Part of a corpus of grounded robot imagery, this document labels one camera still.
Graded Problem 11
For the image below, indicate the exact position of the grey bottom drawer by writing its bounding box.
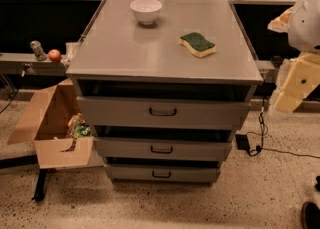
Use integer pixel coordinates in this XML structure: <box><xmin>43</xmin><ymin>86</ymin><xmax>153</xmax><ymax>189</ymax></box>
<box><xmin>104</xmin><ymin>157</ymin><xmax>220</xmax><ymax>184</ymax></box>

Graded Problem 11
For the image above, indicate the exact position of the grey drawer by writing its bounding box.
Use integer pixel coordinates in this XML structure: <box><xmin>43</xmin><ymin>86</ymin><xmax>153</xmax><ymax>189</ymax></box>
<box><xmin>94</xmin><ymin>126</ymin><xmax>232</xmax><ymax>161</ymax></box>
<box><xmin>104</xmin><ymin>157</ymin><xmax>220</xmax><ymax>184</ymax></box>
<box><xmin>76</xmin><ymin>80</ymin><xmax>252</xmax><ymax>131</ymax></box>

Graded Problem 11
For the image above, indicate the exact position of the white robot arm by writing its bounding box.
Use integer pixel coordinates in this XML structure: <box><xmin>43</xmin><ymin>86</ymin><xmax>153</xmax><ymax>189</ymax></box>
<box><xmin>268</xmin><ymin>0</ymin><xmax>320</xmax><ymax>118</ymax></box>

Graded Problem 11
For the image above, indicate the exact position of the grey metal drawer cabinet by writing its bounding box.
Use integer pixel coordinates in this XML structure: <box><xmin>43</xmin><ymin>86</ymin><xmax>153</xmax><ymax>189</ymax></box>
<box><xmin>65</xmin><ymin>0</ymin><xmax>264</xmax><ymax>187</ymax></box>

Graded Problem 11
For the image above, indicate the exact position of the grey top drawer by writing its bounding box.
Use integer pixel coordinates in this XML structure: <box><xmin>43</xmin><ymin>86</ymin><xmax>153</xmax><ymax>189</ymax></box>
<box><xmin>76</xmin><ymin>80</ymin><xmax>252</xmax><ymax>131</ymax></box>

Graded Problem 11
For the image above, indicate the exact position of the grey middle drawer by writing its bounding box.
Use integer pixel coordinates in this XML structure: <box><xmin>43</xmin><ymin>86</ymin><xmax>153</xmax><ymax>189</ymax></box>
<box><xmin>94</xmin><ymin>126</ymin><xmax>232</xmax><ymax>161</ymax></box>

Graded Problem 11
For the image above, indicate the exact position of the open cardboard box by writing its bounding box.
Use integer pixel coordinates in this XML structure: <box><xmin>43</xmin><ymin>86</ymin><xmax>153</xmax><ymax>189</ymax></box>
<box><xmin>8</xmin><ymin>79</ymin><xmax>103</xmax><ymax>169</ymax></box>

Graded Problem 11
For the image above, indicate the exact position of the black power adapter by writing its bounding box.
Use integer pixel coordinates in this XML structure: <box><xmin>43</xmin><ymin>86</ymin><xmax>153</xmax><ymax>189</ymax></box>
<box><xmin>236</xmin><ymin>134</ymin><xmax>250</xmax><ymax>151</ymax></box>

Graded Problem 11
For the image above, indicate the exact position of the green and yellow sponge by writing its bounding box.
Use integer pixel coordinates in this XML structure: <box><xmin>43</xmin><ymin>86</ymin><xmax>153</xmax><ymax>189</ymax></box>
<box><xmin>179</xmin><ymin>32</ymin><xmax>216</xmax><ymax>58</ymax></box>

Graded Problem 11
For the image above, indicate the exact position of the black shoe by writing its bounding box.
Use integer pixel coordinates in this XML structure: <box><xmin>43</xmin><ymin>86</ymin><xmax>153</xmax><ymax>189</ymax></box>
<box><xmin>301</xmin><ymin>201</ymin><xmax>320</xmax><ymax>229</ymax></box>

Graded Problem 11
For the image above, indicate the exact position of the white ceramic bowl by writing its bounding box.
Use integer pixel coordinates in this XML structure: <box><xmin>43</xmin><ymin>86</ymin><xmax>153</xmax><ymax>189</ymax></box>
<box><xmin>130</xmin><ymin>0</ymin><xmax>162</xmax><ymax>25</ymax></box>

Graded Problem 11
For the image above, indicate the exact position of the green snack bag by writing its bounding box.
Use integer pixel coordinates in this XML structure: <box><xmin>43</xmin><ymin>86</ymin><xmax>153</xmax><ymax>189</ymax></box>
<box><xmin>73</xmin><ymin>125</ymin><xmax>92</xmax><ymax>138</ymax></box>

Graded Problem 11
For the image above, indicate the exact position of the red apple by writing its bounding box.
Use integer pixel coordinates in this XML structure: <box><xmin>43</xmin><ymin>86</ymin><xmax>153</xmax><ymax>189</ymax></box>
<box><xmin>48</xmin><ymin>49</ymin><xmax>62</xmax><ymax>62</ymax></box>

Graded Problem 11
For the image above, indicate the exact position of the small grey figurine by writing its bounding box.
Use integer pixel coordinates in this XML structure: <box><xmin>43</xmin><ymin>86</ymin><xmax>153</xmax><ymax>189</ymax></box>
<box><xmin>30</xmin><ymin>41</ymin><xmax>47</xmax><ymax>61</ymax></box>

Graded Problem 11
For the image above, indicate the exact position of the black table leg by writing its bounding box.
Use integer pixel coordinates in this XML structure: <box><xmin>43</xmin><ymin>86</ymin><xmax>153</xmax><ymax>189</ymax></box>
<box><xmin>32</xmin><ymin>169</ymin><xmax>48</xmax><ymax>202</ymax></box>

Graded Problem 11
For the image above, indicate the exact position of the black power cable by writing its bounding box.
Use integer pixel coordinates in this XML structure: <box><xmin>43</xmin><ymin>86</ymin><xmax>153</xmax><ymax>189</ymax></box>
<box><xmin>246</xmin><ymin>96</ymin><xmax>320</xmax><ymax>160</ymax></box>

